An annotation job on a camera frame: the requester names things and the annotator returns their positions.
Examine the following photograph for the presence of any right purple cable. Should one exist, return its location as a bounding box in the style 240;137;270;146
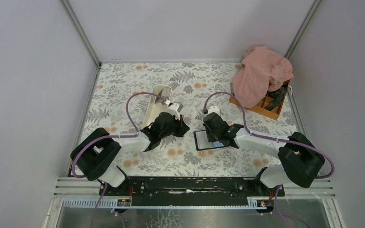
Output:
202;91;335;228

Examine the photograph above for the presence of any floral patterned table mat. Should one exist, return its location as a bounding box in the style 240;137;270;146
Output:
81;63;297;177

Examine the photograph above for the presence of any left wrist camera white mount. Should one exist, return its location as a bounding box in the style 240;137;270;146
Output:
166;102;183;120

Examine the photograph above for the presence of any wooden organizer box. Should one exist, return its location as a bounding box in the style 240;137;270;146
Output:
229;77;290;120

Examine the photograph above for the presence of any pink cloth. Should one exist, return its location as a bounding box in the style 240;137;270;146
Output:
232;46;294;108

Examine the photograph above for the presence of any cream plastic oblong tray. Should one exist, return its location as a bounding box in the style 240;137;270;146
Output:
141;85;172;129

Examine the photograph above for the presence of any purple cable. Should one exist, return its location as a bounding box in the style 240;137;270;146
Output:
202;91;335;228
70;92;171;228

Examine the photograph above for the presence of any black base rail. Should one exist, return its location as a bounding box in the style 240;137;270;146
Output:
99;176;285;207

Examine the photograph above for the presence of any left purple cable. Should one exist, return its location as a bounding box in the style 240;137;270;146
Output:
70;92;171;228

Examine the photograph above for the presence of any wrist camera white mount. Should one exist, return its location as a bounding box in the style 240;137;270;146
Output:
207;106;220;115
166;102;183;120

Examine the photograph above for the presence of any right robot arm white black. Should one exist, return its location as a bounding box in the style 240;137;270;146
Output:
203;113;325;189

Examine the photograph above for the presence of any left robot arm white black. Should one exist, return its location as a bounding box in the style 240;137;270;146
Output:
70;112;190;188

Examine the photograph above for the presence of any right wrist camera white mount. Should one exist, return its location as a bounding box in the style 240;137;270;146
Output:
207;106;220;115

